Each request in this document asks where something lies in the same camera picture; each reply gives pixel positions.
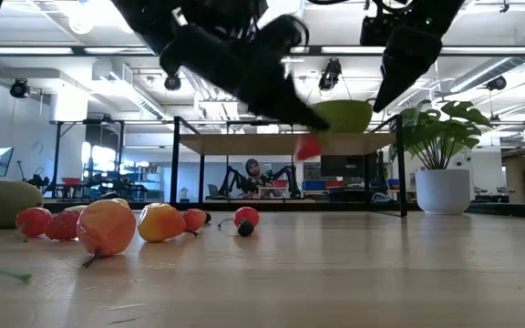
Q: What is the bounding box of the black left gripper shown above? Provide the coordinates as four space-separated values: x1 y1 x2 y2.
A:
160 25 332 132

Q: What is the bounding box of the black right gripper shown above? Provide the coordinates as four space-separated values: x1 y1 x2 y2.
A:
372 25 444 114

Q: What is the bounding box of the red strawberry with green leaves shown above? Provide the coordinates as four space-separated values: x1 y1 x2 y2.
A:
294 133 324 161

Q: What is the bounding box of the green colander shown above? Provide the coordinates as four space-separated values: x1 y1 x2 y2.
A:
312 98 377 134

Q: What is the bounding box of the yellow-orange peach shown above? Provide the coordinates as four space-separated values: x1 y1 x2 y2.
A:
137 202 187 244

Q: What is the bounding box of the large orange peach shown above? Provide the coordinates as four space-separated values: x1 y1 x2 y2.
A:
76 199 138 269

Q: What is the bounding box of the green mango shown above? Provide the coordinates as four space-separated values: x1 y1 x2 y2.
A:
0 180 44 231

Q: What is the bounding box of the wooden shelf with black legs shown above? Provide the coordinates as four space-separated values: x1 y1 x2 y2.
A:
170 115 408 218

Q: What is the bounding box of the person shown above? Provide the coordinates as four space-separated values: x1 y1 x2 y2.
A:
242 158 286 200

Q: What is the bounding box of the red cherry with green stem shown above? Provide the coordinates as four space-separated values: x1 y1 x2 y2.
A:
216 206 262 229
15 207 53 239

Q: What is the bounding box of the green plant in white pot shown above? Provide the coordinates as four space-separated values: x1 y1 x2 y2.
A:
396 99 494 216

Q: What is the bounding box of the small orange-red strawberry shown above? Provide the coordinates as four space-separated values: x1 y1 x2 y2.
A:
181 208 208 238

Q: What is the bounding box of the black overhead beam with lights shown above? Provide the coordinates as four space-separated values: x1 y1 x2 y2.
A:
0 44 525 58

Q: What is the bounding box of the red raspberry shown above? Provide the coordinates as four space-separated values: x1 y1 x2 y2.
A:
45 209 81 241

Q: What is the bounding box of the black overhead camera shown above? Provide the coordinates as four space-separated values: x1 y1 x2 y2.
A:
317 57 344 92

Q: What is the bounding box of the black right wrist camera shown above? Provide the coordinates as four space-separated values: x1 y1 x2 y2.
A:
360 15 398 46

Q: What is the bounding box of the black background workstation frame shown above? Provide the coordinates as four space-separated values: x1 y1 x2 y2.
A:
50 118 127 201

